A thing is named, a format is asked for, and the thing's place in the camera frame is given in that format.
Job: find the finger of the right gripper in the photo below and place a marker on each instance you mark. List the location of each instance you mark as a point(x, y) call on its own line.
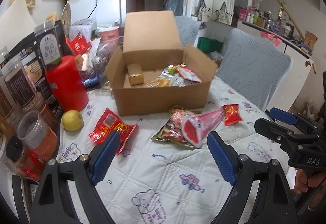
point(280, 134)
point(293, 118)

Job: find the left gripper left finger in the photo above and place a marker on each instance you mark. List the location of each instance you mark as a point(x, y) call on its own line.
point(53, 202)

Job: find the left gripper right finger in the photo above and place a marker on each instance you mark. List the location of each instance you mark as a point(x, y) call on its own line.
point(273, 202)

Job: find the small red snack packet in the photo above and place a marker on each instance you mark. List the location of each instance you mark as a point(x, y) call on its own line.
point(231, 113)

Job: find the red foil snack bag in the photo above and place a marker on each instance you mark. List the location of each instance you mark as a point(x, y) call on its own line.
point(108, 123)

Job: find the pink red snack pouch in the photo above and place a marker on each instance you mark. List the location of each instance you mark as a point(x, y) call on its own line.
point(195, 128)

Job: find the dark spicy snack bag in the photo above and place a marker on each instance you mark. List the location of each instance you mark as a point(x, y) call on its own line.
point(171, 132)

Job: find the gold rectangular box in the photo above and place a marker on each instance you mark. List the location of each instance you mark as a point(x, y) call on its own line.
point(135, 74)

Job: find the silver purple snack pouch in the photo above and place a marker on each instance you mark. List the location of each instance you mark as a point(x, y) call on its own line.
point(171, 74)

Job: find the right hand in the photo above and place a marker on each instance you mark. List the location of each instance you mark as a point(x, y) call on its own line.
point(302, 182)

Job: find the yellow pear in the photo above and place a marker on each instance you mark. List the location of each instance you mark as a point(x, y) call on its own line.
point(72, 121)

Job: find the clear orange label jar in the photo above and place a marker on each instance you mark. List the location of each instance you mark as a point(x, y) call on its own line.
point(37, 135)

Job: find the near grey chair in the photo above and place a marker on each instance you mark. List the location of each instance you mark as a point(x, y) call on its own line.
point(253, 67)

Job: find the grey chair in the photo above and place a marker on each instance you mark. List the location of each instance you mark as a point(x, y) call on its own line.
point(188, 29)
point(253, 67)

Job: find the red cylindrical canister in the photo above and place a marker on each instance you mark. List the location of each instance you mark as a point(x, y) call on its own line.
point(66, 84)

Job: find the white quilted tablecloth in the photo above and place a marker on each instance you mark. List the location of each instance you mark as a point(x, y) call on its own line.
point(160, 182)

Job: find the left tote bag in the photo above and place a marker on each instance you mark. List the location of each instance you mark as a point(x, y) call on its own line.
point(203, 12)

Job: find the far grey chair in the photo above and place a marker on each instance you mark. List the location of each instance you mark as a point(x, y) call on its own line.
point(188, 29)

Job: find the black coffee bag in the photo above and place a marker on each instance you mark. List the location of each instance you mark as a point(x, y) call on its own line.
point(28, 51)

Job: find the pink paper cup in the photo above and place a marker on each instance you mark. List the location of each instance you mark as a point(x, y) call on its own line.
point(107, 34)

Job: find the dark lidded jar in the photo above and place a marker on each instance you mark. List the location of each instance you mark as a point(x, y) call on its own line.
point(47, 41)

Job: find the woven round mat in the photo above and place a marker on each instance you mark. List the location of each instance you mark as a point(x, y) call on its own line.
point(66, 16)

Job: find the white refrigerator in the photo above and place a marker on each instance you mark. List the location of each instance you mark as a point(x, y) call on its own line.
point(106, 12)

